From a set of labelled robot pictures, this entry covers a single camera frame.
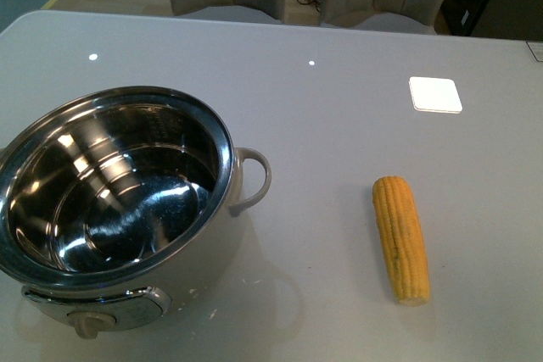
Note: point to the yellow corn cob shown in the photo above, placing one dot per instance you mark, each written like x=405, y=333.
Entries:
x=401, y=238

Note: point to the white electric pot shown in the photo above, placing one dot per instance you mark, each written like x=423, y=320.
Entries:
x=123, y=205

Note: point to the table label sticker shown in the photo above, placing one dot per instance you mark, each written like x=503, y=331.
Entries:
x=536, y=48

